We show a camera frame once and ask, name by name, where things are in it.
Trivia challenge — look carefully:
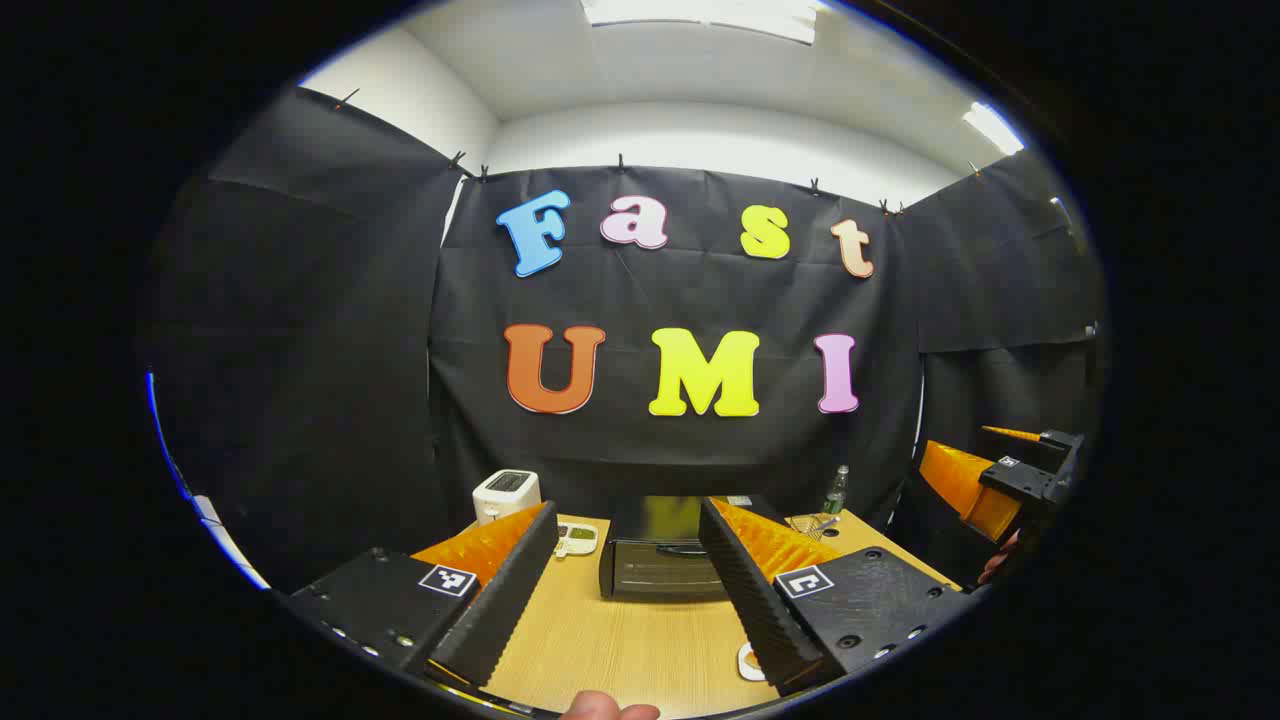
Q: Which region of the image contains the black electric oven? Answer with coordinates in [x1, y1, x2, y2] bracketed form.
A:
[598, 493, 791, 603]

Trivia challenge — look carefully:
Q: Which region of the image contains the white toaster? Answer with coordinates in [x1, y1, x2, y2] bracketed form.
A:
[472, 468, 542, 526]

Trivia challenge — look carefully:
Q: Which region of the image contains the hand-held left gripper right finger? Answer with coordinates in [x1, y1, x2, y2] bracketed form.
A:
[697, 497, 976, 698]

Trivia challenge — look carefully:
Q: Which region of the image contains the ceiling light panel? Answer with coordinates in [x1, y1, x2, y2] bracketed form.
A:
[962, 100, 1026, 156]
[580, 0, 831, 46]

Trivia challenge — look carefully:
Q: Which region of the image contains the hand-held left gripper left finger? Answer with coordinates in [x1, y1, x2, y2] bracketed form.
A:
[285, 500, 561, 691]

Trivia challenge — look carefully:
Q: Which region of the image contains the black backdrop cloth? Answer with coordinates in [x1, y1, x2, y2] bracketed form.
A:
[140, 85, 1106, 591]

